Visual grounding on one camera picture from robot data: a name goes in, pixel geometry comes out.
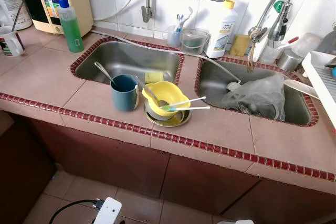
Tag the white printed mug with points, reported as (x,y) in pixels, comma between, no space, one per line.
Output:
(10,43)

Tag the beige water filter machine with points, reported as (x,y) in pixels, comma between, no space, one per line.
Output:
(79,3)

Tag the clear toothbrush cup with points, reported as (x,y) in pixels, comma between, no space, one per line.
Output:
(173,38)

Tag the steel cup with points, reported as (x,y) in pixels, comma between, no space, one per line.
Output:
(289,61)

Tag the dark red side cabinet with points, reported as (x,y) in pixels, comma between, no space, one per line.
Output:
(21,171)

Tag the yellow plastic bowl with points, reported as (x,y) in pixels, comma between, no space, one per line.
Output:
(168,90)

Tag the mustard yellow sponge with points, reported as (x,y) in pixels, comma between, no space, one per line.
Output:
(240,45)

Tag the small clear bucket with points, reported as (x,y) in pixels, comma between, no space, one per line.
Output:
(194,43)

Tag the large white plastic jar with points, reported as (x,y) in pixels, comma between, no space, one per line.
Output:
(13,3)

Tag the green dish soap bottle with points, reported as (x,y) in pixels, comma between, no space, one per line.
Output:
(71,32)

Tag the clear plastic bag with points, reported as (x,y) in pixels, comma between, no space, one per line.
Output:
(257,93)

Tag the steel fork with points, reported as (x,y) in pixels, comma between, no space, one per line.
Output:
(100,66)

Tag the steel spoon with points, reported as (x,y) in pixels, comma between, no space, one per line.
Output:
(144,87)

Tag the chrome gooseneck faucet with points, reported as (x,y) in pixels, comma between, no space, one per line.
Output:
(273,9)

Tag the green chopstick clip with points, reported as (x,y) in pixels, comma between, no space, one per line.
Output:
(167,108)

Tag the thin steel teaspoon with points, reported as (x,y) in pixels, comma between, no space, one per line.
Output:
(18,17)

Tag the white detergent bottle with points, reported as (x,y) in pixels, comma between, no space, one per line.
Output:
(220,35)

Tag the dark blue mug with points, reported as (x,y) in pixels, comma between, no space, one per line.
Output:
(124,95)

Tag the red-tipped white utensil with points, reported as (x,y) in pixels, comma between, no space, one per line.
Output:
(294,39)

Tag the bright yellow sponge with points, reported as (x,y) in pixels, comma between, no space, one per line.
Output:
(154,77)

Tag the clear plastic container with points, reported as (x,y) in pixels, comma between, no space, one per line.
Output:
(307,43)

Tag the white dish rack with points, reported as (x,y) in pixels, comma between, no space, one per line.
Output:
(315,74)

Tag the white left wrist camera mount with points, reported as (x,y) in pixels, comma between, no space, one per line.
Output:
(107,211)

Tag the round steel-rimmed lid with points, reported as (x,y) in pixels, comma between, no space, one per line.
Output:
(257,111)

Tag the white plastic cup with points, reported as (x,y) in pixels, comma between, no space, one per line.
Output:
(272,55)

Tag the steel sink basin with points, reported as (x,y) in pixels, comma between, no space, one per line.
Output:
(215,85)
(121,59)

